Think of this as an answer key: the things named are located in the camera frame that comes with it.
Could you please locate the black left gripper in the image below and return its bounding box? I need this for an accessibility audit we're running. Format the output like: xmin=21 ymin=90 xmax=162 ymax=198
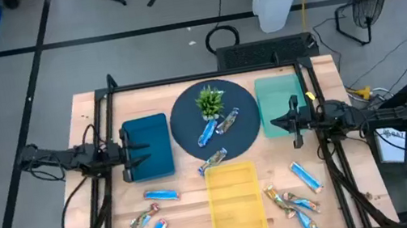
xmin=104 ymin=122 xmax=156 ymax=186

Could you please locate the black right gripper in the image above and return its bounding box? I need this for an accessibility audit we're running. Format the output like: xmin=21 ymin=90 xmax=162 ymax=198
xmin=266 ymin=91 xmax=322 ymax=154

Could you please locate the orange green Chewy granola bar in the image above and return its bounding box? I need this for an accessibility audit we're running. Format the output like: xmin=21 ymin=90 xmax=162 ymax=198
xmin=261 ymin=180 xmax=299 ymax=223

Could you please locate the white and blue granola bar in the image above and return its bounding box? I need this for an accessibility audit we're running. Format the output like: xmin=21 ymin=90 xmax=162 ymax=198
xmin=212 ymin=106 xmax=244 ymax=137

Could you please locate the dark blue plastic bin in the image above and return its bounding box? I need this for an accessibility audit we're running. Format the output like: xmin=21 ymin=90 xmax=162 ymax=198
xmin=120 ymin=112 xmax=178 ymax=184

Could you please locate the translucent green plastic bin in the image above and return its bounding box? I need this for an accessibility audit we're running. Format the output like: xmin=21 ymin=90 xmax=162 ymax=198
xmin=253 ymin=70 xmax=312 ymax=141

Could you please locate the round dark woven placemat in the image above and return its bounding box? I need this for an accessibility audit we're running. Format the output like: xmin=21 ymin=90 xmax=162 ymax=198
xmin=164 ymin=72 xmax=267 ymax=170

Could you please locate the black equipment case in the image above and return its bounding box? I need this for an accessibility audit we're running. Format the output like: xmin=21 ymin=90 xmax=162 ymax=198
xmin=214 ymin=30 xmax=320 ymax=74

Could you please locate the green plant in white pot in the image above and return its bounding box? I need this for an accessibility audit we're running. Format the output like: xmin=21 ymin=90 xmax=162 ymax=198
xmin=193 ymin=82 xmax=230 ymax=124

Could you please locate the yellow power plug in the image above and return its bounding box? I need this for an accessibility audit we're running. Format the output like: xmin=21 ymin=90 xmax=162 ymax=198
xmin=346 ymin=83 xmax=374 ymax=104

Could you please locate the translucent yellow plastic bin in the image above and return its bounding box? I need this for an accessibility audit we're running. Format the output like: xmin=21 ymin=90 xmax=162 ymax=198
xmin=202 ymin=158 xmax=269 ymax=228

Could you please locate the black aluminium frame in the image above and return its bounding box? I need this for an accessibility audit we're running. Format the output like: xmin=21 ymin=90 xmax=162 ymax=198
xmin=35 ymin=32 xmax=401 ymax=228

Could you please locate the coiled black cable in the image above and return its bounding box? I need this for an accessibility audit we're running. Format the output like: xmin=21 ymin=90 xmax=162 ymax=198
xmin=202 ymin=22 xmax=243 ymax=57

